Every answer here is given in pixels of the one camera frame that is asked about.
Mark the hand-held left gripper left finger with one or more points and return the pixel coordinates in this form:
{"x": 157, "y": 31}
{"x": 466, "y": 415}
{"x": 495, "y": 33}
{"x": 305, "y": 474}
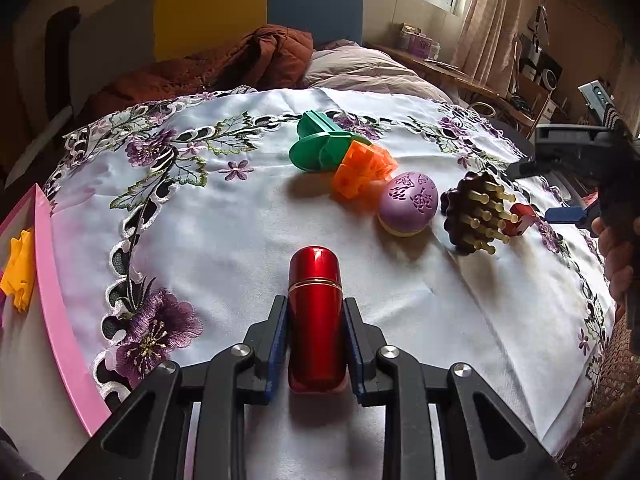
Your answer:
{"x": 277, "y": 345}

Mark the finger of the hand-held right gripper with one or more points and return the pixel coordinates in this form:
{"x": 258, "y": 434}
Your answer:
{"x": 565, "y": 215}
{"x": 524, "y": 169}

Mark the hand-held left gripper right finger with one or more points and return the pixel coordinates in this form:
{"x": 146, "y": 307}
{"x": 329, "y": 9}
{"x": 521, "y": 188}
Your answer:
{"x": 352, "y": 350}

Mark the red metal cylinder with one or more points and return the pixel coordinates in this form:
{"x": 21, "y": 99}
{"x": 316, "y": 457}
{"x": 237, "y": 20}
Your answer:
{"x": 315, "y": 310}

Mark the brown pin massage brush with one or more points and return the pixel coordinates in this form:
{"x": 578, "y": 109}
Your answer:
{"x": 475, "y": 210}

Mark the purple patterned egg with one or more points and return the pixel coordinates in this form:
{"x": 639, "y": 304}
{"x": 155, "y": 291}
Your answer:
{"x": 407, "y": 202}

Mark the orange linked plastic cubes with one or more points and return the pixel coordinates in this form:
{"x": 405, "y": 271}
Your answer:
{"x": 362, "y": 167}

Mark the green plastic stamp toy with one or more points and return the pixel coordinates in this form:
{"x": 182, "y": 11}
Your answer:
{"x": 320, "y": 145}

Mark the pink shallow cardboard box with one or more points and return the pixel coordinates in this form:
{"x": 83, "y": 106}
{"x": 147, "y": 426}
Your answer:
{"x": 55, "y": 320}

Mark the orange yellow plastic clip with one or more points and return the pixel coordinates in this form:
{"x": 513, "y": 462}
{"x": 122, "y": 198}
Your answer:
{"x": 20, "y": 270}

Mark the person's right hand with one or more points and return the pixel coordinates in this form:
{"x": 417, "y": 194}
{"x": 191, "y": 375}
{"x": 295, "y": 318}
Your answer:
{"x": 617, "y": 260}

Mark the small red block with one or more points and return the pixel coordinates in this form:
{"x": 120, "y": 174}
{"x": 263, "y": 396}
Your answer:
{"x": 520, "y": 220}

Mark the wooden side desk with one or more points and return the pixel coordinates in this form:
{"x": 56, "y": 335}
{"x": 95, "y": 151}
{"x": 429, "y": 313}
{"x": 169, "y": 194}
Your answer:
{"x": 465, "y": 85}

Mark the cluttered wooden shelf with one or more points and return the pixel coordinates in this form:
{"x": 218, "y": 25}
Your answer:
{"x": 542, "y": 65}

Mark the white floral embroidered tablecloth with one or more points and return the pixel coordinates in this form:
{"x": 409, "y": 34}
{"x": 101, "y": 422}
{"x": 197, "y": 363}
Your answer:
{"x": 225, "y": 240}

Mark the beige patterned curtain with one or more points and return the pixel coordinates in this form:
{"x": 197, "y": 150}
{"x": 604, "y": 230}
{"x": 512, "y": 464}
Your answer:
{"x": 487, "y": 25}

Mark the purple gift box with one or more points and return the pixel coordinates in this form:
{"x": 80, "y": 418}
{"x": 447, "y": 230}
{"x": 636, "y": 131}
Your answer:
{"x": 417, "y": 42}

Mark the beige pink duvet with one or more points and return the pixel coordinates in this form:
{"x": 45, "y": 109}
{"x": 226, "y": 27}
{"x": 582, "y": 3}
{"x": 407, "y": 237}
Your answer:
{"x": 365, "y": 70}

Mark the wicker chair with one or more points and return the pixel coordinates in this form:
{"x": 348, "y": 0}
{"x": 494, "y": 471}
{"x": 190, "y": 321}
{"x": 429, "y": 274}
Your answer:
{"x": 610, "y": 400}

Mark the rust brown quilted jacket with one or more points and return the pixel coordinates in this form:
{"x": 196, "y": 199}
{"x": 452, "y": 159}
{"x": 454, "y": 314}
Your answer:
{"x": 200, "y": 70}

